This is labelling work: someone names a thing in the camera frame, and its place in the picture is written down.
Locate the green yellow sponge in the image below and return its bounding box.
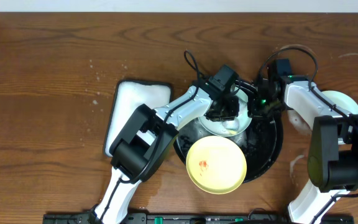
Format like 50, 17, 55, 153
222, 119, 239, 135

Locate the pale green plate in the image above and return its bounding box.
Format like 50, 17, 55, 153
323, 90, 358, 114
198, 90, 252, 137

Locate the yellow plate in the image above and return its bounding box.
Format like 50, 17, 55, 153
185, 136, 247, 195

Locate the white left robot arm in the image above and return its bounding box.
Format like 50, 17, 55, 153
92, 86, 231, 223

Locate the round black tray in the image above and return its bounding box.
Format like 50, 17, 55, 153
173, 81, 284, 184

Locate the black rectangular foam tray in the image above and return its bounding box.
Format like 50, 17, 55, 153
103, 80, 173, 157

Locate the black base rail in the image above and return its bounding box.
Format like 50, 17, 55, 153
42, 212, 354, 224

